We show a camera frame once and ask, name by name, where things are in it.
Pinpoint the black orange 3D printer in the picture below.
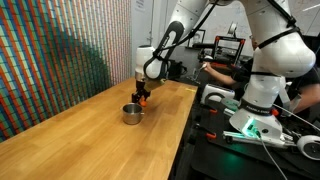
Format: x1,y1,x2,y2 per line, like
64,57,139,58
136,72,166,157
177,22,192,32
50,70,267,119
212,34,247,67

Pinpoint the black picture frame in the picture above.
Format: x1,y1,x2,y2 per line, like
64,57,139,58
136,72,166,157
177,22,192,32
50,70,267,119
187,28,207,48

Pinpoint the teal plastic part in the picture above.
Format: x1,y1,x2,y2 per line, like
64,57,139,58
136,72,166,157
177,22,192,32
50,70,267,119
220,97,242,112

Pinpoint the person right forearm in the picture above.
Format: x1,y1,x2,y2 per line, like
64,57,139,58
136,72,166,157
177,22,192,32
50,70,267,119
209,66,239,87

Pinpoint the black hard case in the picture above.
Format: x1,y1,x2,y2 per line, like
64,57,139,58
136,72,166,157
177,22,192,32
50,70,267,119
165,58,188,81

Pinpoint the olive wrist camera box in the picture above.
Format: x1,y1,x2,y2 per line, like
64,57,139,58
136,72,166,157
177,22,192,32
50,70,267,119
144,77,167,93

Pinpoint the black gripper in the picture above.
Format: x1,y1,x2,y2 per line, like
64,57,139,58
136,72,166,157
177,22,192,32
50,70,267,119
131,79,152,104

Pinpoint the person in black shirt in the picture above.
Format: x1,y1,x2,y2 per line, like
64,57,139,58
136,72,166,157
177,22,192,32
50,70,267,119
231,33,320,101

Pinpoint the white base cable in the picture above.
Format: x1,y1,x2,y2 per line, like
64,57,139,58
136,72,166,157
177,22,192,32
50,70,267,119
255,130,289,180

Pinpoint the person right hand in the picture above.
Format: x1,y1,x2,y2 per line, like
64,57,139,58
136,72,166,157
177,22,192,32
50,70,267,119
202,61,214,74

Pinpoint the person left forearm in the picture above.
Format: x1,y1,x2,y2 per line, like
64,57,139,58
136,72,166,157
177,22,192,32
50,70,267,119
290,83,320,115

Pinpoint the white round disc device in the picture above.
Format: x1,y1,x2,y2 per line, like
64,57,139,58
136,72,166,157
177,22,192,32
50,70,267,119
296,134,320,162

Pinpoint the white grey box device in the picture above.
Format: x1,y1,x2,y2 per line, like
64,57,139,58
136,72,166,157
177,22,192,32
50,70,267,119
200,83,236,106

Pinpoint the orange handled black clamp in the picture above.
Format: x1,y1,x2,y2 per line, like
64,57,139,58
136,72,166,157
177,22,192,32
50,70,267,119
193,123,218,141
199,103,219,116

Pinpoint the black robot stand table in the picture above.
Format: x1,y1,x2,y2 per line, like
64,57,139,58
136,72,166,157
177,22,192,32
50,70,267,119
169,96,320,180

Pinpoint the white paper wall notice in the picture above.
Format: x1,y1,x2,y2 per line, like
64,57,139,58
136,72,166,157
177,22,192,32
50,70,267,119
134,0,146,13

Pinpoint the small steel pot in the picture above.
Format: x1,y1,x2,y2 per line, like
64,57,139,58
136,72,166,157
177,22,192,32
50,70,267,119
120,102,146,126

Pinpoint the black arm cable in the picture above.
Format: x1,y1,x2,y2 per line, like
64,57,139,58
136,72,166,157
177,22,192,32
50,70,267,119
143,0,221,81

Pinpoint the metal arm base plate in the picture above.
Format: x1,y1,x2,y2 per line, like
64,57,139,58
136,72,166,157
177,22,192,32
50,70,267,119
222,129,298,150

